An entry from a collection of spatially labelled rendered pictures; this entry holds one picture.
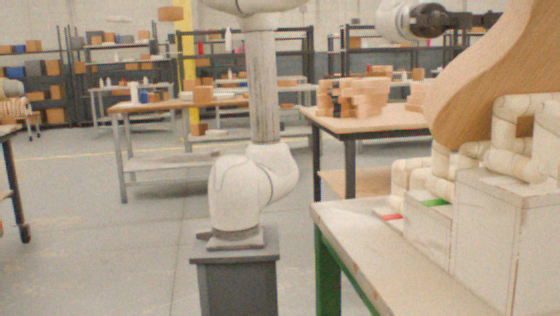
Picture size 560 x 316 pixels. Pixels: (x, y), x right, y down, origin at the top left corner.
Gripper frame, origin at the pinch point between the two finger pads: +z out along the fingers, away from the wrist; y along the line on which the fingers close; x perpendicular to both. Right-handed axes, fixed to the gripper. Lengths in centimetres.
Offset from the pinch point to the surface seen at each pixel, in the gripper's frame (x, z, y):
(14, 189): -110, -260, 190
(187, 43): -29, -677, 62
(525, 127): -16.8, 11.2, -2.7
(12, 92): -7, 10, 74
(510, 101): -10.5, 20.3, 7.8
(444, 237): -32.7, 15.2, 12.9
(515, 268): -29.3, 31.2, 12.4
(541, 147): -14.8, 28.3, 8.7
